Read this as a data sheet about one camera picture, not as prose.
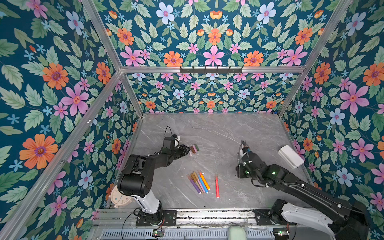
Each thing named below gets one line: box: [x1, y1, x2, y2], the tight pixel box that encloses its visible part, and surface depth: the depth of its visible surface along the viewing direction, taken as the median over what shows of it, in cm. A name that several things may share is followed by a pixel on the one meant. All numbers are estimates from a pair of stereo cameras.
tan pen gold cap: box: [191, 172, 204, 194], surface depth 86 cm
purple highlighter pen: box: [186, 174, 202, 194], surface depth 86 cm
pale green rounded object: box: [228, 225, 247, 240], surface depth 69 cm
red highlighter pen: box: [215, 174, 220, 199], surface depth 85 cm
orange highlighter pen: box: [198, 170, 211, 191], surface depth 87 cm
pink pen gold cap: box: [193, 171, 206, 193], surface depth 87 cm
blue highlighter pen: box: [196, 173, 209, 194], surface depth 86 cm
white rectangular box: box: [277, 145, 305, 170], surface depth 94 cm
